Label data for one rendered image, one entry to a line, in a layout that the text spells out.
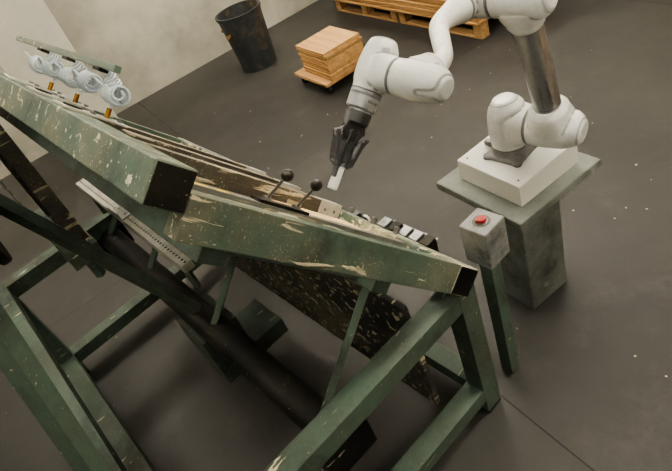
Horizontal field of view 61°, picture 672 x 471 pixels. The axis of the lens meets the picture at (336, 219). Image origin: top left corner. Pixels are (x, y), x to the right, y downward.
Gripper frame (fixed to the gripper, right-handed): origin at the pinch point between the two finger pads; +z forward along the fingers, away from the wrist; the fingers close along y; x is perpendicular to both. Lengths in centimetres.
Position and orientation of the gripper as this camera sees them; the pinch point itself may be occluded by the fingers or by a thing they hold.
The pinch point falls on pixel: (335, 177)
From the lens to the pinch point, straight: 164.9
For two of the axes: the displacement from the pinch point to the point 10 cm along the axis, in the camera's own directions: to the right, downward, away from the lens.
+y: 7.3, 1.8, 6.6
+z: -3.4, 9.3, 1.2
